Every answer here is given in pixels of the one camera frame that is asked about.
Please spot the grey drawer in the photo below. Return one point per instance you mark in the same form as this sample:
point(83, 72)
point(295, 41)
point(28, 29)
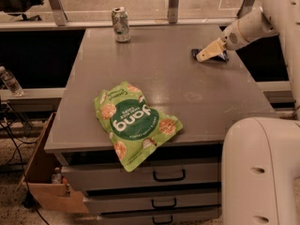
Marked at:
point(105, 176)
point(154, 200)
point(160, 217)

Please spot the blue rxbar blueberry bar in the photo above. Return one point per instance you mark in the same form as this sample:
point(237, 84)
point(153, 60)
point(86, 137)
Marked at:
point(222, 56)

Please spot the clear plastic water bottle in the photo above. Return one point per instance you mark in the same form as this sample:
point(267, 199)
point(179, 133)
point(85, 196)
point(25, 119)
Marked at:
point(11, 82)

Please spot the brown cardboard box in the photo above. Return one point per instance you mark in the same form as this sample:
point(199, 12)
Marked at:
point(39, 171)

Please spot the small bottle in box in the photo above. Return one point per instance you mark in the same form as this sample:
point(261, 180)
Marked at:
point(57, 176)

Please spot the green rice chip bag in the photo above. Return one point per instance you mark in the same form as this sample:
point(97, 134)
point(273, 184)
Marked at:
point(135, 129)

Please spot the bottom grey drawer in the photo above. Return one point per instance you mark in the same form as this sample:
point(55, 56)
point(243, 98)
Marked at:
point(160, 217)

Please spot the black office chair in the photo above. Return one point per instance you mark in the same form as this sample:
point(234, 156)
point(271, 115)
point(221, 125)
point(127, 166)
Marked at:
point(19, 0)

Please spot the green white soda can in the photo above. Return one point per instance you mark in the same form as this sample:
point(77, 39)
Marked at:
point(120, 24)

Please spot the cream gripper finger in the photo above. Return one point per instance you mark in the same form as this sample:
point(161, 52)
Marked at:
point(215, 48)

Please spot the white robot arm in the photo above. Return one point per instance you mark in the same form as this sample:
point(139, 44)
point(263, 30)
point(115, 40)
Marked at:
point(261, 156)

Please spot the top grey drawer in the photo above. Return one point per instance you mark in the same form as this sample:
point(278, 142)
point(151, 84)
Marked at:
point(105, 176)

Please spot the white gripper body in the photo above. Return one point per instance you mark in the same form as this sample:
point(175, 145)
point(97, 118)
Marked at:
point(230, 39)

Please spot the middle grey drawer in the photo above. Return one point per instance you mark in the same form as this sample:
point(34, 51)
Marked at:
point(154, 200)

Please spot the grey drawer cabinet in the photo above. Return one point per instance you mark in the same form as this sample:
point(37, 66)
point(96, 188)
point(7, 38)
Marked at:
point(206, 97)

